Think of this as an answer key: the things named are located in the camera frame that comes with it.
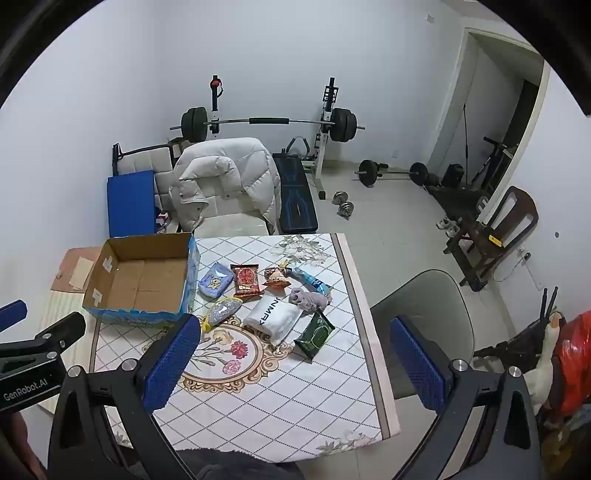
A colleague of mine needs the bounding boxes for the wall socket with cable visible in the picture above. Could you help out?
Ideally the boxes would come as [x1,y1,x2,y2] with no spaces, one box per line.
[494,248,532,282]

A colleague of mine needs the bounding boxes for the long racked barbell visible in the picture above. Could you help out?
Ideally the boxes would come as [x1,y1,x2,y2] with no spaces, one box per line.
[169,107,366,143]

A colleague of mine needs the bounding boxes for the red snack packet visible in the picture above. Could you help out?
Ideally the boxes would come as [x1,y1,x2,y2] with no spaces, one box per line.
[230,263,263,296]

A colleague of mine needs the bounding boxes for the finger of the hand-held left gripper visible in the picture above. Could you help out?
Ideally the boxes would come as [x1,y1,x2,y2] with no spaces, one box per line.
[0,312,87,367]
[0,300,27,332]

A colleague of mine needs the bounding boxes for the cream chair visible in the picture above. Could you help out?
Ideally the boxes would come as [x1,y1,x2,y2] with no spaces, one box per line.
[193,213,274,238]

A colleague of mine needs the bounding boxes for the brown cardboard sheet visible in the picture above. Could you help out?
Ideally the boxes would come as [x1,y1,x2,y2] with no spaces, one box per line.
[51,247,102,292]

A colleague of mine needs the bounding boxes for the grey handle exerciser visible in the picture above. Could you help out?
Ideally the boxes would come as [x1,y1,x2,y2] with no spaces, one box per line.
[283,137,317,160]

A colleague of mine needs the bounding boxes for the white towel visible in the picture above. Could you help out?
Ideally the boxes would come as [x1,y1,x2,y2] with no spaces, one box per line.
[243,295,304,346]

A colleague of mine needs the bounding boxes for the cardboard box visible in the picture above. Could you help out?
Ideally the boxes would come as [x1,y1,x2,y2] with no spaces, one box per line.
[82,232,201,329]

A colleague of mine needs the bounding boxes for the black blue weight bench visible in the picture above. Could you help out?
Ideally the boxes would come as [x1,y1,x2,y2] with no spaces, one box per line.
[271,152,319,232]

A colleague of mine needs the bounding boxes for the dark fleece clothing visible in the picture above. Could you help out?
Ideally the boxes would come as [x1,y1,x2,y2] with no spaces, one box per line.
[178,449,301,480]

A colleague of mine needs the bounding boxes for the red plastic bag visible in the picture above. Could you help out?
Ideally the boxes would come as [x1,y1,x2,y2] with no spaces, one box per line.
[551,310,591,416]

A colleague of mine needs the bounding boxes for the black exercise machine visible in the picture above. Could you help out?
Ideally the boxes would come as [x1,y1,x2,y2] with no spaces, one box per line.
[466,136,518,192]

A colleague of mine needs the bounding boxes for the white door frame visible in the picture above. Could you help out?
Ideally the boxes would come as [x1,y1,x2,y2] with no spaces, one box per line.
[427,27,551,222]

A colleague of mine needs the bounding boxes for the beige paper piece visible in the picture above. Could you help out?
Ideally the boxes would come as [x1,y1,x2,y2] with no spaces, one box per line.
[69,257,95,291]

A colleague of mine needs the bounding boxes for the white bench press rack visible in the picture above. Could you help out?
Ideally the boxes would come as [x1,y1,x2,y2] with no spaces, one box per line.
[210,74,340,195]

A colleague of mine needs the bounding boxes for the dark wooden chair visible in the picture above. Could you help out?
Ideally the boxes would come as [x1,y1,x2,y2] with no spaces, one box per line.
[443,186,539,291]

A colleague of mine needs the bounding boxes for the black round weight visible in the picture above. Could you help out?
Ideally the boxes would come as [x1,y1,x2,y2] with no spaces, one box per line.
[441,164,465,188]

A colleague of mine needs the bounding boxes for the grey shell chair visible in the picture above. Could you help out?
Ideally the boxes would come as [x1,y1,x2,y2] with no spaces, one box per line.
[369,270,476,402]

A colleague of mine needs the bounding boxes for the floral diamond tablecloth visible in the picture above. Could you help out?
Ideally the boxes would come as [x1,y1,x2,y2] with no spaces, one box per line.
[90,233,400,462]

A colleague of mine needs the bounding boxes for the blue folded mat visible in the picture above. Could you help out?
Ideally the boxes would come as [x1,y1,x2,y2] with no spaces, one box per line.
[107,170,157,238]

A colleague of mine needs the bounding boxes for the blue tube packet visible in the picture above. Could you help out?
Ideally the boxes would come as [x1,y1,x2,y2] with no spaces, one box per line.
[290,266,333,296]

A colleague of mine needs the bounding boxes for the blue cartoon pouch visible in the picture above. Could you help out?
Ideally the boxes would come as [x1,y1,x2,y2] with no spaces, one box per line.
[198,262,235,296]

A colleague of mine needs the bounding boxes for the beige quilted chair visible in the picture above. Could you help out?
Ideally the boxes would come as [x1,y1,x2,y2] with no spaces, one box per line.
[115,144,182,222]

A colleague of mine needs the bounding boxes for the green wet wipes packet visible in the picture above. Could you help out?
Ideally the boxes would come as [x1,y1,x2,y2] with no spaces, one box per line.
[294,308,335,358]

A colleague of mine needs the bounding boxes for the white puffer jacket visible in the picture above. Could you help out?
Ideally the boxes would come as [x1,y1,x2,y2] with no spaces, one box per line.
[168,137,281,234]

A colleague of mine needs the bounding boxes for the black metal frame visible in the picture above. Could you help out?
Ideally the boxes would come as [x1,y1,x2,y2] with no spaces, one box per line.
[112,143,175,177]

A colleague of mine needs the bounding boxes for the black antenna router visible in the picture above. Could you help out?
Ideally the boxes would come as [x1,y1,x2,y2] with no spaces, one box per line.
[538,286,559,324]

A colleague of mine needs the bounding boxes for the short black barbell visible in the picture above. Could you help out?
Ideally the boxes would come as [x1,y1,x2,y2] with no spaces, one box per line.
[355,159,430,188]

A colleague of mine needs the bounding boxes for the light wooden table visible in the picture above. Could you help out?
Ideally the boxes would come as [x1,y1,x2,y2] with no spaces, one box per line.
[39,291,100,414]

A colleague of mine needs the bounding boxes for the person's left forearm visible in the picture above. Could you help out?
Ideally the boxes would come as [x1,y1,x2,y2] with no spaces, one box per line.
[0,411,47,480]

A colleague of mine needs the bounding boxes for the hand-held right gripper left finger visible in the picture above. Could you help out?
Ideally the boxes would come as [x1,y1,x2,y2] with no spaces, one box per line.
[47,314,204,480]

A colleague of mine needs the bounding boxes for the white goose plush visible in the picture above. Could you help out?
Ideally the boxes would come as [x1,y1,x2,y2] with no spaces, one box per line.
[526,311,568,416]

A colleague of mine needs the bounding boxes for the brown snack packet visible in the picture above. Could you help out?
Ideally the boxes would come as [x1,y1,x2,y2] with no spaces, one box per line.
[263,261,293,289]

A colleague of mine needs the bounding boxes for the silver glitter pouch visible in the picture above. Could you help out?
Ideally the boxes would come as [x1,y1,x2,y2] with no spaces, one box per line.
[201,298,243,330]

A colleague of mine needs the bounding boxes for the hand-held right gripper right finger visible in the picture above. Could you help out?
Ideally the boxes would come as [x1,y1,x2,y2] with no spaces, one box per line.
[389,315,542,480]

